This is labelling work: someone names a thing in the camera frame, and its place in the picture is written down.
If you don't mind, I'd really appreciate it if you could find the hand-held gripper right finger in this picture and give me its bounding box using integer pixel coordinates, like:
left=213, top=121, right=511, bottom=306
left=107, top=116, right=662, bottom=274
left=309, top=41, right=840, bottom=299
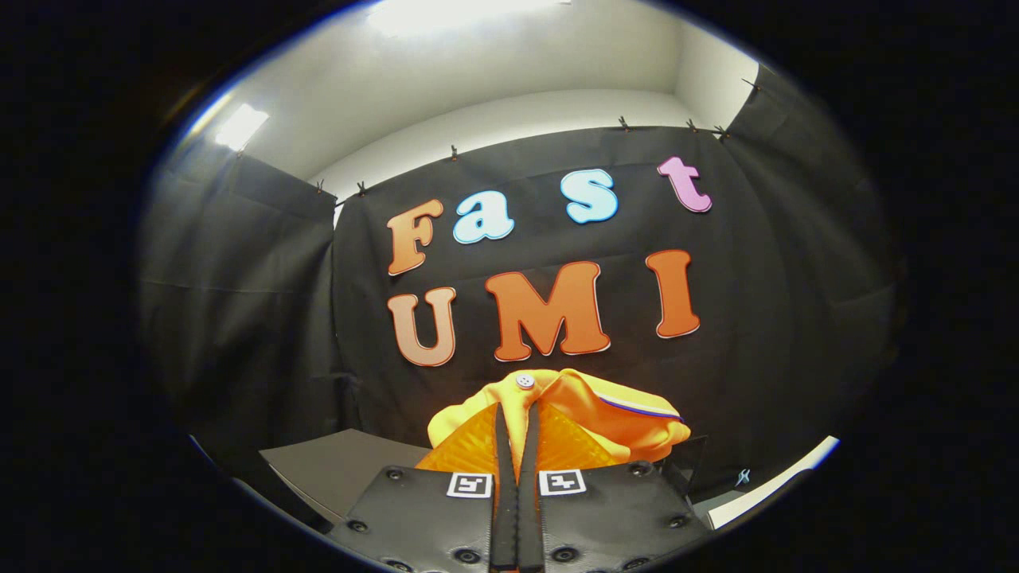
left=517, top=400, right=713, bottom=573

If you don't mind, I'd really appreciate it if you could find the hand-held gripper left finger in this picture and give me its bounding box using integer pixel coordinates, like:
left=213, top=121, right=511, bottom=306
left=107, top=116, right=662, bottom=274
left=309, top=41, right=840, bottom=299
left=328, top=402, right=520, bottom=573

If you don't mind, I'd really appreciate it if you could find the yellow polo shirt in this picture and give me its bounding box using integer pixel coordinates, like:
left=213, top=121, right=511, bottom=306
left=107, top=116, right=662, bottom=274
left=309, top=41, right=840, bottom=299
left=428, top=368, right=692, bottom=478

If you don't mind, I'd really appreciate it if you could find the dark grey box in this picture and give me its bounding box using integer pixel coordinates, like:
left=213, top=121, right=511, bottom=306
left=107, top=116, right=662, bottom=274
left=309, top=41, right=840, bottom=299
left=259, top=428, right=431, bottom=526

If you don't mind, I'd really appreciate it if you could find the white side table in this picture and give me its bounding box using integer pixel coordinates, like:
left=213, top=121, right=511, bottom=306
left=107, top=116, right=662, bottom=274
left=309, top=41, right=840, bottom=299
left=705, top=435, right=841, bottom=530

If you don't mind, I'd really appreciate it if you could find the black backdrop cloth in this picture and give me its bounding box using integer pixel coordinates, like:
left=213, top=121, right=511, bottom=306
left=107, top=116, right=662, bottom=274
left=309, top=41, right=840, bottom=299
left=139, top=64, right=900, bottom=510

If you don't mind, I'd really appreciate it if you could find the ceiling light panel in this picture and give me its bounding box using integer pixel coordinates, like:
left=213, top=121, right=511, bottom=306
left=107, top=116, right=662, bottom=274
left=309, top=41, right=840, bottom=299
left=213, top=103, right=270, bottom=152

